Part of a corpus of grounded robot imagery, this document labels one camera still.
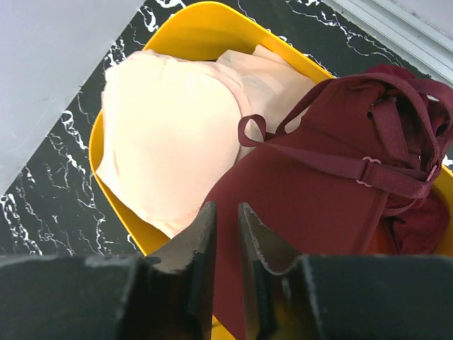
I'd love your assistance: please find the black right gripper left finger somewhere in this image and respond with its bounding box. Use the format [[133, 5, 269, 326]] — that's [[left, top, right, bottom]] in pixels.
[[1, 202, 217, 339]]

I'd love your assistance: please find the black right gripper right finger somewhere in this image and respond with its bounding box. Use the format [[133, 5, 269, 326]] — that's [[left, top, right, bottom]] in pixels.
[[238, 203, 452, 339]]

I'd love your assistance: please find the dark maroon bra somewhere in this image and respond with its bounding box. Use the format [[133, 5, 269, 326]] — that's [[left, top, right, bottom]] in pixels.
[[206, 67, 452, 339]]

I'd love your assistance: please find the pale pink bra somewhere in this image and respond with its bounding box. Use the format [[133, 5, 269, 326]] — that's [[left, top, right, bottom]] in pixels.
[[96, 45, 314, 237]]

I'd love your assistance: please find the aluminium frame post right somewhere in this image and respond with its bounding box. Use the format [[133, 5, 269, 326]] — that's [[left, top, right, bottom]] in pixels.
[[325, 1, 452, 86]]

